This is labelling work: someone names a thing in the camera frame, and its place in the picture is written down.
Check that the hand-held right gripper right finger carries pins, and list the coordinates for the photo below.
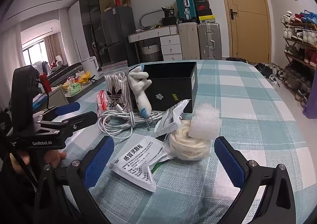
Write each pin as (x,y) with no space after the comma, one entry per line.
(229,162)

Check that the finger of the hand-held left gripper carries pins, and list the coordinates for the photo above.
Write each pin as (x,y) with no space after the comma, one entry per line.
(68,108)
(79,121)

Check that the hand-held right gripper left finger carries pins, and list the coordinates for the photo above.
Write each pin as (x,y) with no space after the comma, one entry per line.
(99,162)

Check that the small red white packet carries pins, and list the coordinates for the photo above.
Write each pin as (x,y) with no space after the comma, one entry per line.
(101,102)

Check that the bag of cream shoelaces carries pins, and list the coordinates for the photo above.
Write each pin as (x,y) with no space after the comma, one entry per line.
(185,147)

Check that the white foam wrap piece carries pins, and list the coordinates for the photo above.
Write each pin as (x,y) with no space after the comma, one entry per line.
(205,122)

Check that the zip bag of white shoelaces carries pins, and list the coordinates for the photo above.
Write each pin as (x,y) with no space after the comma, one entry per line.
(115,85)

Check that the white plush toy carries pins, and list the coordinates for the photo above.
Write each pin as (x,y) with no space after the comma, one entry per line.
(141,95)

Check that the black cardboard box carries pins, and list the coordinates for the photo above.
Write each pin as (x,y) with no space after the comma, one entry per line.
(171,90)

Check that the person's left hand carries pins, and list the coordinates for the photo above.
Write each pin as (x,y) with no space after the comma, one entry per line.
(53,157)

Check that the green plastic container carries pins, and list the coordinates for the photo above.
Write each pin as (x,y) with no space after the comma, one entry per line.
(74,89)

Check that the red bottle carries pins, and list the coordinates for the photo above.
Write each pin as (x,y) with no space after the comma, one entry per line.
(45,82)

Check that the white medicine packet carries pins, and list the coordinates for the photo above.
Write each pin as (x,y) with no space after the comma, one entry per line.
(133,162)

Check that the yellow plastic bag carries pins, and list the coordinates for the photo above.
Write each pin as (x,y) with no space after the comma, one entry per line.
(83,77)

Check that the white electric kettle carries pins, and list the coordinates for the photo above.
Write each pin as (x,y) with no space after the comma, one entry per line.
(90,66)

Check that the brown curtain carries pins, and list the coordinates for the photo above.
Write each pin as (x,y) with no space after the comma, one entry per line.
(54,49)

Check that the green checked tablecloth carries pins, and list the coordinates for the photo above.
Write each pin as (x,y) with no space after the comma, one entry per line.
(235,90)

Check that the grey white plastic packet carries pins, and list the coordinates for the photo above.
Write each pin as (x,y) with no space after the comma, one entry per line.
(171,117)

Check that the dark glass wardrobe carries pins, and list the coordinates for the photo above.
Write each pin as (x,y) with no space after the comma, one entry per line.
(114,35)

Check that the woven storage basket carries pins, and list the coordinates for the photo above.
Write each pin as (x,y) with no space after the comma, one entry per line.
(149,53)

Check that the pile of shoes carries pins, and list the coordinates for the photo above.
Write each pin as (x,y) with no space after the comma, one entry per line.
(268,71)

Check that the black door mat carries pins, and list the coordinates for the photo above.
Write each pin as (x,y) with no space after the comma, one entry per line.
(236,60)

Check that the purple cloth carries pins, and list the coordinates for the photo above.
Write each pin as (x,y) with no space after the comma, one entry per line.
(311,97)

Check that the white desk with drawers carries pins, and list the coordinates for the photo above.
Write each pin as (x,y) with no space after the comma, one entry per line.
(171,45)

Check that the silver suitcase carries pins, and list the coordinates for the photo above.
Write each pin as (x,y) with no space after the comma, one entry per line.
(209,40)

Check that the beige suitcase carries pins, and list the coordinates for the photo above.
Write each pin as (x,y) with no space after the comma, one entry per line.
(188,40)

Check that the wooden shoe rack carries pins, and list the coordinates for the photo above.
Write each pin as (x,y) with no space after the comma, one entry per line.
(301,48)

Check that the yellow wooden door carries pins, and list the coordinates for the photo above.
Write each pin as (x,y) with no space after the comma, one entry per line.
(247,28)

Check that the black box with white print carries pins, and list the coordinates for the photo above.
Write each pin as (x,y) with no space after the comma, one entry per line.
(169,14)

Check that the yellow black shoebox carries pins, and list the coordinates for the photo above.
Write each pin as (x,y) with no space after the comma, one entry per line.
(206,18)

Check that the teal suitcase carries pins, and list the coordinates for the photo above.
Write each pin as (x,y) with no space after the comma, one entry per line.
(185,3)

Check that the chrome tube frame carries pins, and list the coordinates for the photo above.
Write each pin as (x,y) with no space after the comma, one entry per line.
(148,14)

